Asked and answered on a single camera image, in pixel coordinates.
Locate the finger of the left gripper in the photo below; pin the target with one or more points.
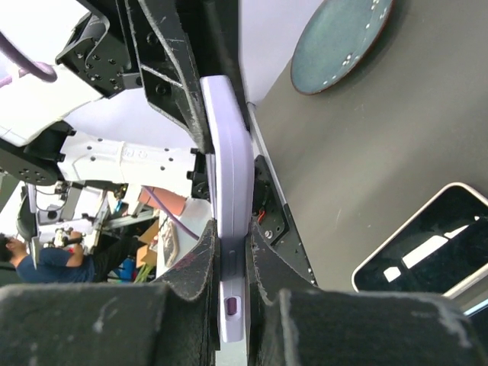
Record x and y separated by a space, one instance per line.
213 30
168 69

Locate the lavender purple phone case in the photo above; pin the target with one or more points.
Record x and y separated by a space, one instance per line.
231 180

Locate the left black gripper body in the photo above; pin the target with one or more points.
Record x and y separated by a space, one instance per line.
100 51

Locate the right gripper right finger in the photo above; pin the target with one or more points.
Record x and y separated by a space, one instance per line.
294 322

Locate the light blue phone case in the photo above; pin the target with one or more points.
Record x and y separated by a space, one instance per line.
476 308

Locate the silver edged black phone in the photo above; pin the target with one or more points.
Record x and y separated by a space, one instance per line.
427 248

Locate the teal ceramic plate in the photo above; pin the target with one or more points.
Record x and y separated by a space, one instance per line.
336 38

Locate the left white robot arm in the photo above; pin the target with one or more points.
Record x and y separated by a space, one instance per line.
140 89

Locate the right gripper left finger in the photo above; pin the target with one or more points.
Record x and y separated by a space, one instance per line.
170 321

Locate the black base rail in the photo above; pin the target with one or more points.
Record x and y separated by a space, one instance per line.
277 222

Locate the person in blue shirt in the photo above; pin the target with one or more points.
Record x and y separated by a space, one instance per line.
54 265

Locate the cream white phone case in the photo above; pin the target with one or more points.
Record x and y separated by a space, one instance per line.
423 244

